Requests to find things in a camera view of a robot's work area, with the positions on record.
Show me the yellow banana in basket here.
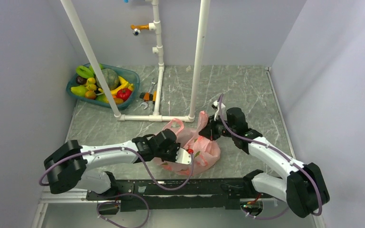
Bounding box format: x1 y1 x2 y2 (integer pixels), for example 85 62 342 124
110 76 134 95

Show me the orange faucet valve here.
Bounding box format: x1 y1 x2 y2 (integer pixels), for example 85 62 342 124
130 24 150 37

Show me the green mango fake fruit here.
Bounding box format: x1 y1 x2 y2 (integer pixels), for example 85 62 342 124
70 85 89 97

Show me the yellow banana bunch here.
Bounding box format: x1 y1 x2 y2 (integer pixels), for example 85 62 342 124
84 77 97 91

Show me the dark plum fake fruit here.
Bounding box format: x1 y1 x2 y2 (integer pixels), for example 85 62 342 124
75 76 87 85

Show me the green melon fake fruit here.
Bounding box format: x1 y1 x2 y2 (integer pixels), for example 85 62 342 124
101 68 119 90

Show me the aluminium frame rail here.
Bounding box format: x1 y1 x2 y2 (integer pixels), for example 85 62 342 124
39 188 88 204

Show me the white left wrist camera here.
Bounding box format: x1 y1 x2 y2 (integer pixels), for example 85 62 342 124
175 147 192 165

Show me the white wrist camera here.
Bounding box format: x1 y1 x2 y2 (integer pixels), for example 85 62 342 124
211 100 225 121
175 147 192 165

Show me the white pvc pipe assembly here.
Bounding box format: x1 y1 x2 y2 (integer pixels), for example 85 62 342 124
115 0 195 123

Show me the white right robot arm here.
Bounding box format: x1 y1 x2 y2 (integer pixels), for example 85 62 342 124
199 107 330 218

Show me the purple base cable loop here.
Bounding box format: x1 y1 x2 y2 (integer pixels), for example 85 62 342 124
96 192 151 228

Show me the silver wrench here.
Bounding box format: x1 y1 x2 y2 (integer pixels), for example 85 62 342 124
139 81 156 110

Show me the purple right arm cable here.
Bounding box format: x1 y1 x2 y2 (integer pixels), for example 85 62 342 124
217 93 323 217

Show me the pink peach-print plastic bag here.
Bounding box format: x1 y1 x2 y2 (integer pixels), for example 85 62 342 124
153 111 221 176

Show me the small orange fake fruit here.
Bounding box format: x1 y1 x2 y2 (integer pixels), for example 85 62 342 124
84 90 97 100

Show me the green banana bunch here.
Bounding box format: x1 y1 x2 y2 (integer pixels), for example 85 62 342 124
76 65 95 79

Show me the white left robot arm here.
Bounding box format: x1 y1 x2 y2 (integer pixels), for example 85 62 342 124
39 129 192 200

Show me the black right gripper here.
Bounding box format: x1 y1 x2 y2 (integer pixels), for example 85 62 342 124
199 114 236 141

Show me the white left slanted pole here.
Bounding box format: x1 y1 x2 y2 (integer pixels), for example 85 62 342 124
60 0 121 120

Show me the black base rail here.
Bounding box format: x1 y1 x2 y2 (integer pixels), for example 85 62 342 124
86 178 271 212

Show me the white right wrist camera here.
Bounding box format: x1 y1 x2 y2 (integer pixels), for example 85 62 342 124
211 100 225 121

